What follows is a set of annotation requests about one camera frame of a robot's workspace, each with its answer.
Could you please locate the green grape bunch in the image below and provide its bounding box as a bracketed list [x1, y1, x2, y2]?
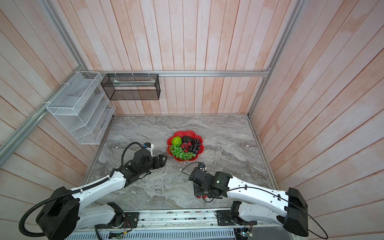
[169, 145, 197, 161]

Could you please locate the green bumpy round fruit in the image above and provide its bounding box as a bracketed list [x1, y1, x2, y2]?
[171, 136, 183, 147]

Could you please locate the red cherry pair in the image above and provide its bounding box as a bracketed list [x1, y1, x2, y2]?
[181, 142, 192, 152]

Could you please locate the black grape bunch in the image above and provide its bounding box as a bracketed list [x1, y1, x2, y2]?
[189, 138, 201, 155]

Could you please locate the dark avocado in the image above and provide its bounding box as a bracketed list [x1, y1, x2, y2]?
[182, 136, 194, 143]

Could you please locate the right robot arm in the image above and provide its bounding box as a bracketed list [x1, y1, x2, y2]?
[189, 167, 309, 237]

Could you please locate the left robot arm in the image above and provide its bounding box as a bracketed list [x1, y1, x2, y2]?
[36, 148, 168, 240]

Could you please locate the red flower-shaped fruit bowl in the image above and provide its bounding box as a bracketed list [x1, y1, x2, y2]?
[167, 131, 204, 162]

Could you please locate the green circuit board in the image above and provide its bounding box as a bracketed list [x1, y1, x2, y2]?
[108, 231, 127, 240]

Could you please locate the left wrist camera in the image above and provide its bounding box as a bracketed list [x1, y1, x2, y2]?
[143, 142, 154, 157]

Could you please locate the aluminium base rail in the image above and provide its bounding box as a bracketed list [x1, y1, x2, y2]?
[76, 203, 289, 231]

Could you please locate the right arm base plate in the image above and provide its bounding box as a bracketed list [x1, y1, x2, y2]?
[215, 210, 258, 226]

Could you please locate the white slotted cable duct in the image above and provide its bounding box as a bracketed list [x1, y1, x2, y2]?
[67, 228, 236, 240]

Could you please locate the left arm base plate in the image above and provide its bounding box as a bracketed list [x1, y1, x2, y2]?
[98, 212, 140, 230]

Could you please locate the black wire mesh basket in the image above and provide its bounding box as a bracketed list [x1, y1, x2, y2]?
[101, 73, 161, 101]

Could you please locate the white wire mesh shelf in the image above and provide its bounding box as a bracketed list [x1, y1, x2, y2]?
[47, 71, 116, 145]

